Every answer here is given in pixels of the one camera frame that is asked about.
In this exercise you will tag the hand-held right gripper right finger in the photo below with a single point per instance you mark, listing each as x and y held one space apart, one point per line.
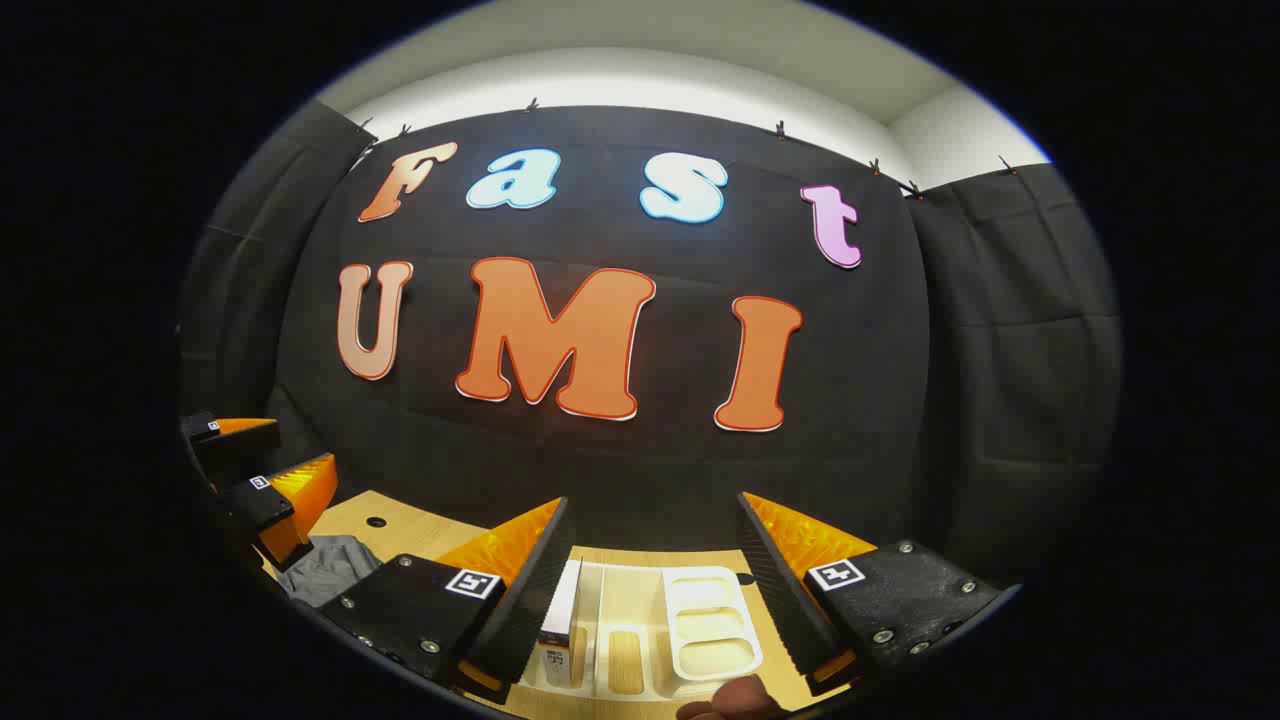
775 580

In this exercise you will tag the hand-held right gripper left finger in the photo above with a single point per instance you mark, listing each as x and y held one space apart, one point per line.
535 580

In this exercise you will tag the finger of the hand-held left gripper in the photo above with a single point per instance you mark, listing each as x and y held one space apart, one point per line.
262 505
235 445

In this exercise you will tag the white bookshelf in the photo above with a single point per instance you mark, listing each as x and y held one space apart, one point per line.
705 620

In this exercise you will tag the white book with portrait cover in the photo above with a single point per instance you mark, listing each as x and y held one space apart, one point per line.
560 620

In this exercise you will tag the grey and black schoolbag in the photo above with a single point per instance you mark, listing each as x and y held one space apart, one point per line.
330 572

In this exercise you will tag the row of black backdrop clips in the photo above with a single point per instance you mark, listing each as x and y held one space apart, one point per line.
531 104

